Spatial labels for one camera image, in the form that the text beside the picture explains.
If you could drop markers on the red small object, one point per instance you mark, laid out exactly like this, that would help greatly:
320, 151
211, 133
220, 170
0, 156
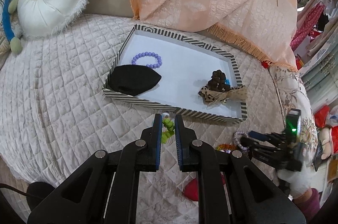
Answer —
265, 64

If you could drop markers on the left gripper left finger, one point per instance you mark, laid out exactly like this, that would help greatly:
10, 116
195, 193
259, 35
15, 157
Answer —
150, 154

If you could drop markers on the beige quilted bedspread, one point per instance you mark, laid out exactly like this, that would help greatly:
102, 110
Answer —
54, 114

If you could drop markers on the leopard print bow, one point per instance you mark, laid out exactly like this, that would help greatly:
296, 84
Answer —
211, 97

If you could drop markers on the floral side pillow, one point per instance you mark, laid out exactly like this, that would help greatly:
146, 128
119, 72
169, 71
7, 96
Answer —
292, 95

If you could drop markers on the red velvet bow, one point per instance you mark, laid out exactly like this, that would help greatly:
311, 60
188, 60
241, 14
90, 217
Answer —
213, 188

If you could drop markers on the brown scrunchie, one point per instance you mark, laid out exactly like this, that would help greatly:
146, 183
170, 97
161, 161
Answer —
218, 82

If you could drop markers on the right hand white glove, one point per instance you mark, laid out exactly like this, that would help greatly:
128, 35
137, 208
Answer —
300, 181

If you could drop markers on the striped white tray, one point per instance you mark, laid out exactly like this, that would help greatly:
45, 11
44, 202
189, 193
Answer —
187, 66

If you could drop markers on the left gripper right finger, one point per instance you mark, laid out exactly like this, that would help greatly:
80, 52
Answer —
183, 137

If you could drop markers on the black fabric hair accessory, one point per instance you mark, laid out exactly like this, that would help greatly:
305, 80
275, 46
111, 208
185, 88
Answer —
133, 79

